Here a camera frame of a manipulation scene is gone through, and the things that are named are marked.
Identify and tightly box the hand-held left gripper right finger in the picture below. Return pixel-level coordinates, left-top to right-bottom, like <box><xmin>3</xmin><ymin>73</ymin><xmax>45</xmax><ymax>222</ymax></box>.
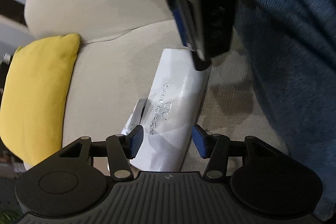
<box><xmin>192</xmin><ymin>124</ymin><xmax>276</xmax><ymax>182</ymax></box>

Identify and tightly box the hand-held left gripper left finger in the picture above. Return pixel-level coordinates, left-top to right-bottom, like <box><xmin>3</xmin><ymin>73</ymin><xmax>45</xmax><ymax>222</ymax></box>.
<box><xmin>59</xmin><ymin>125</ymin><xmax>145</xmax><ymax>182</ymax></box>

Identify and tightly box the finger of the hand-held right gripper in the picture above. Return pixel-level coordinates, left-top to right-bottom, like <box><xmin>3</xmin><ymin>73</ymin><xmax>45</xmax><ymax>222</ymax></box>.
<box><xmin>146</xmin><ymin>0</ymin><xmax>238</xmax><ymax>71</ymax></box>

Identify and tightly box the white printed packet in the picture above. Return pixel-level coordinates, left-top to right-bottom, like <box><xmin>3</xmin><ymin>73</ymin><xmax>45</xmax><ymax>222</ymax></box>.
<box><xmin>121</xmin><ymin>98</ymin><xmax>147</xmax><ymax>138</ymax></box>

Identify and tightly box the person's leg in blue jeans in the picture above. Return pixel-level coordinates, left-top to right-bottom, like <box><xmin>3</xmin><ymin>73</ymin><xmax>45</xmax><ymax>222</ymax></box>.
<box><xmin>238</xmin><ymin>0</ymin><xmax>336</xmax><ymax>222</ymax></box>

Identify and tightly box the beige sofa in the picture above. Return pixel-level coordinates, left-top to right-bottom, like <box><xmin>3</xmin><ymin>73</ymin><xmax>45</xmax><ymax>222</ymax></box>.
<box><xmin>24</xmin><ymin>0</ymin><xmax>289</xmax><ymax>177</ymax></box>

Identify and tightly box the yellow pillow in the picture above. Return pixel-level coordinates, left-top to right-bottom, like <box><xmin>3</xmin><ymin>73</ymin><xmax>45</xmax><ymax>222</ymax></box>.
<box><xmin>0</xmin><ymin>33</ymin><xmax>80</xmax><ymax>165</ymax></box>

